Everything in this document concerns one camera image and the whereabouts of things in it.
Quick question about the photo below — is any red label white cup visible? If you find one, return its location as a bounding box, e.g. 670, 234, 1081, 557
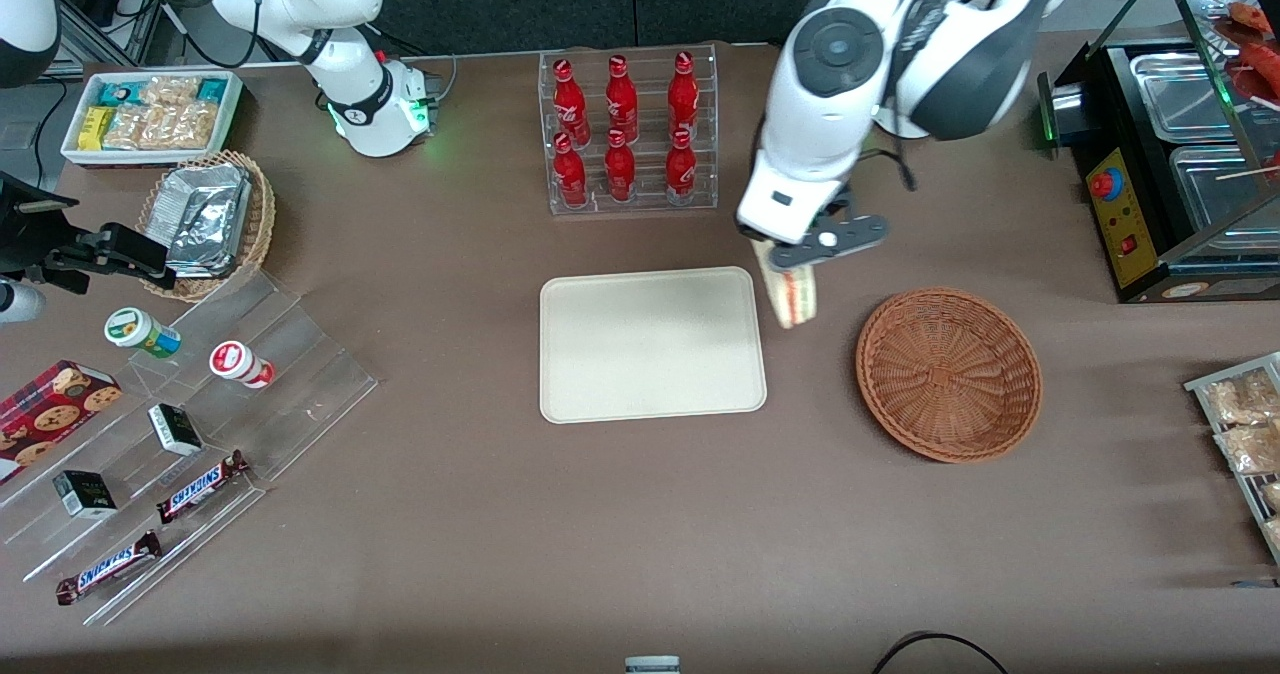
209, 341, 275, 389

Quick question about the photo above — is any clear acrylic stepped display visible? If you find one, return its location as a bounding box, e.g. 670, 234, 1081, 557
0, 272, 379, 627

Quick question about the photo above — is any yellow snack packet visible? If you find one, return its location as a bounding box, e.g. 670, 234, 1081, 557
78, 106, 117, 152

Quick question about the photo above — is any light tan wicker basket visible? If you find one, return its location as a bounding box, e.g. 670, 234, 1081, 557
135, 151, 276, 303

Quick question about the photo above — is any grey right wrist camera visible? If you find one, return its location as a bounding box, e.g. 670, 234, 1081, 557
0, 282, 47, 325

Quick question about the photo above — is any beige snack pack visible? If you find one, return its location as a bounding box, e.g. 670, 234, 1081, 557
140, 76, 201, 107
148, 104, 219, 150
105, 104, 151, 150

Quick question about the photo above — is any triangle sandwich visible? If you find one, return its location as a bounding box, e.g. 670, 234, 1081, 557
757, 244, 821, 330

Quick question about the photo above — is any red tartan cookie box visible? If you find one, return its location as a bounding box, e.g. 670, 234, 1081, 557
0, 359, 123, 485

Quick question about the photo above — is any black cable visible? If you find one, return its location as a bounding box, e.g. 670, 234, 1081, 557
870, 631, 1011, 674

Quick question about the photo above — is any cream rectangular plastic tray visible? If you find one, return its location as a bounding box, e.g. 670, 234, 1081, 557
539, 266, 768, 425

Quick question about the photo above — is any green label white cup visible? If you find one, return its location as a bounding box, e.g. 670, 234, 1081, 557
104, 307, 183, 358

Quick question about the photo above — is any silver foil pouch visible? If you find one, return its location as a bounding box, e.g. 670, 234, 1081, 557
160, 164, 251, 210
165, 194, 246, 277

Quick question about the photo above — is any Snickers chocolate bar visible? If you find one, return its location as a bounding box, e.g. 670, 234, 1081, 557
55, 531, 163, 606
156, 450, 251, 525

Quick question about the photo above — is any red cola bottle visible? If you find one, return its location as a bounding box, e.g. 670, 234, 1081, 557
553, 58, 591, 147
669, 51, 699, 140
606, 55, 639, 145
553, 132, 589, 207
604, 129, 637, 202
665, 126, 697, 205

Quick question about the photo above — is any steel warmer pan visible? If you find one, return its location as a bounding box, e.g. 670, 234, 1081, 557
1168, 144, 1280, 257
1130, 51, 1241, 145

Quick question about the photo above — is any grey metal frame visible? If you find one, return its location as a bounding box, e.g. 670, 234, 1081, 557
60, 0, 183, 67

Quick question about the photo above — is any black food warmer yellow panel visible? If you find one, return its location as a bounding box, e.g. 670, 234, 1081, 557
1040, 0, 1280, 305

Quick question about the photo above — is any grey metal snack rack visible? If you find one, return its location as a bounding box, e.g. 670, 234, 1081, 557
1185, 352, 1280, 565

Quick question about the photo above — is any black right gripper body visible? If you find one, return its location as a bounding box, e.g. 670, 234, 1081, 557
0, 172, 83, 285

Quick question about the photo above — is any white snack bin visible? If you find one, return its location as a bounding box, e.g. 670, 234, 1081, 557
60, 70, 245, 169

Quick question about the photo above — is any small black box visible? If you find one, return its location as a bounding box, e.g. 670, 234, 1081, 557
148, 403, 204, 457
52, 470, 118, 520

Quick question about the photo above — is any clear acrylic bottle rack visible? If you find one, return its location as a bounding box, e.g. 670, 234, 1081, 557
538, 44, 719, 217

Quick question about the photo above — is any small silver black device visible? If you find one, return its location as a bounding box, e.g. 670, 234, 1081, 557
1037, 69, 1091, 150

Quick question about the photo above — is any brown round wicker basket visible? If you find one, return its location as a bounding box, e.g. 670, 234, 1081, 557
855, 287, 1043, 464

